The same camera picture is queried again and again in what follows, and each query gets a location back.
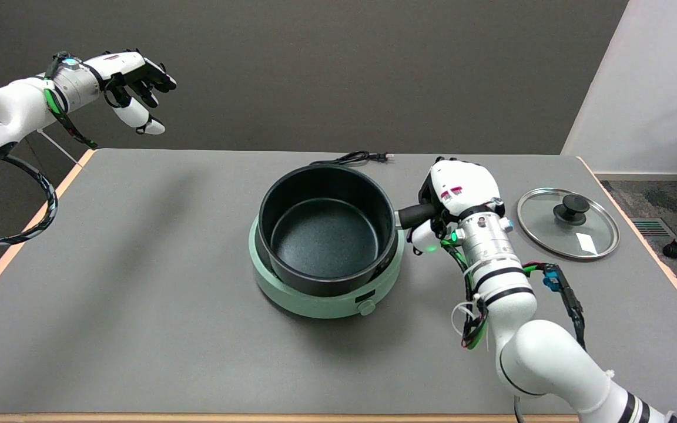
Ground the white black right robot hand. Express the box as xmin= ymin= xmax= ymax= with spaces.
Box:
xmin=407 ymin=156 xmax=504 ymax=256

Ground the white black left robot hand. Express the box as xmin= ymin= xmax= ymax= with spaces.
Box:
xmin=83 ymin=50 xmax=177 ymax=136

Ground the black pot with long handle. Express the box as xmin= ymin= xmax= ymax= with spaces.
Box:
xmin=256 ymin=164 xmax=440 ymax=297

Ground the glass lid with black knob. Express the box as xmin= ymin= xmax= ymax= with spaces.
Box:
xmin=516 ymin=187 xmax=620 ymax=261

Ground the green round induction cooker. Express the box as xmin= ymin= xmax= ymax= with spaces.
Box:
xmin=249 ymin=217 xmax=405 ymax=320

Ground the grey floor vent grille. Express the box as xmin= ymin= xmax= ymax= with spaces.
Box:
xmin=631 ymin=217 xmax=677 ymax=239

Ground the green black left arm cable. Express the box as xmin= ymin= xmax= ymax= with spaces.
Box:
xmin=42 ymin=52 xmax=99 ymax=149

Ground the green black arm cable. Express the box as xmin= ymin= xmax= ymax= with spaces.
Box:
xmin=42 ymin=52 xmax=99 ymax=149
xmin=441 ymin=240 xmax=490 ymax=352

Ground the black cooker power cord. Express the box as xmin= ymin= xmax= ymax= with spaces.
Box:
xmin=309 ymin=151 xmax=394 ymax=167

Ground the green black right arm cable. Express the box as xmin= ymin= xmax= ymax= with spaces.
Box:
xmin=441 ymin=240 xmax=490 ymax=352

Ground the black sleeved left arm cable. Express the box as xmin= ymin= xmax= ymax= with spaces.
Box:
xmin=0 ymin=154 xmax=58 ymax=248

